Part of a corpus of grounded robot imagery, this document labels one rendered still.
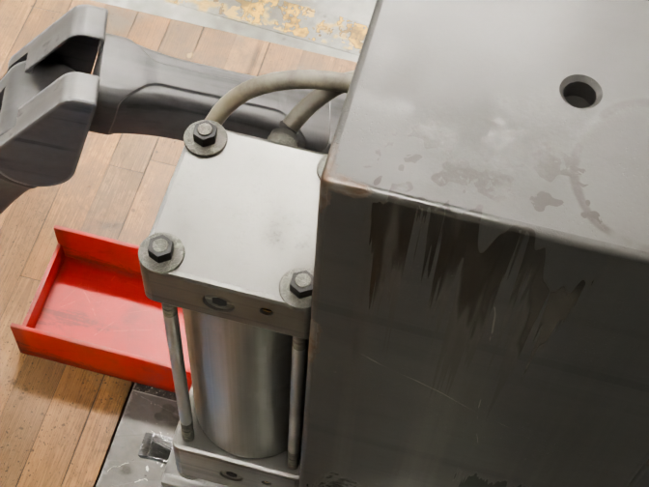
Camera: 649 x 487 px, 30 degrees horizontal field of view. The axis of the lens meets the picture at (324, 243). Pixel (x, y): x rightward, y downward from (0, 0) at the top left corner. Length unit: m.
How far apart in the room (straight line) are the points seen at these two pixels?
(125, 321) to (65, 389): 0.09
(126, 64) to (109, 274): 0.41
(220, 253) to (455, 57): 0.17
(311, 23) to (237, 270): 2.10
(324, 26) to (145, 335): 1.51
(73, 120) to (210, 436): 0.26
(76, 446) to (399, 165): 0.81
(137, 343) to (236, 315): 0.65
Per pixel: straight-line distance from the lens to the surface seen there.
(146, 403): 1.22
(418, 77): 0.47
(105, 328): 1.25
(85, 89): 0.89
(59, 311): 1.27
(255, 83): 0.63
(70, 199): 1.34
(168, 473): 0.89
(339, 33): 2.65
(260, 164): 0.61
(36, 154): 0.95
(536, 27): 0.49
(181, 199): 0.60
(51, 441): 1.21
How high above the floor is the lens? 2.01
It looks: 59 degrees down
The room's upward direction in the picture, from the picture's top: 5 degrees clockwise
